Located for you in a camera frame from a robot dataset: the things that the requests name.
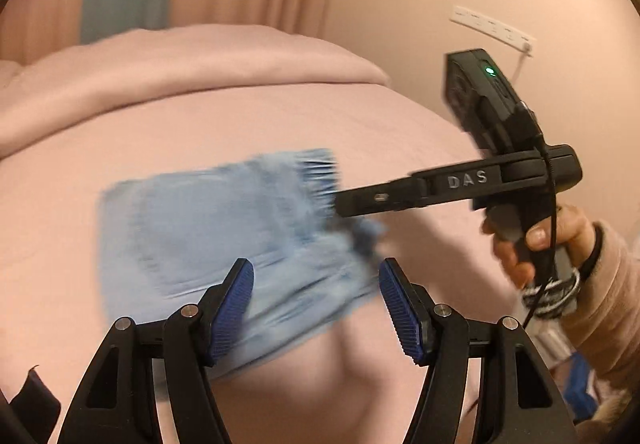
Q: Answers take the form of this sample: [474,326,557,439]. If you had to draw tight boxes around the light blue denim pants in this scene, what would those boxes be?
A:
[99,148,382,377]

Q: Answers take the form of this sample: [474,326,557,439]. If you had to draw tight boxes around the right forearm pink sleeve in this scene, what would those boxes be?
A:
[561,222,639,391]

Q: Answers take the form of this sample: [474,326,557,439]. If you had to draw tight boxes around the right hand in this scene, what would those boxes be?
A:
[482,204,597,290]

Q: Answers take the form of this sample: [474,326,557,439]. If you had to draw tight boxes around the pink bed sheet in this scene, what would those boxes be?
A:
[1,83,518,443]

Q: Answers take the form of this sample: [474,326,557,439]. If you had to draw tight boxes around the pink duvet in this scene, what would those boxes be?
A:
[1,25,390,157]

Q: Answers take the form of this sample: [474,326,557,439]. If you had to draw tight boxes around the black cable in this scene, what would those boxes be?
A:
[522,133,559,330]

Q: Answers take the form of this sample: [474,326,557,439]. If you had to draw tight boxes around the black camera box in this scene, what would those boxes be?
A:
[444,48,542,156]

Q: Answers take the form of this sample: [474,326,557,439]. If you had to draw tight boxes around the white wall power strip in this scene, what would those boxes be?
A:
[450,5,536,57]

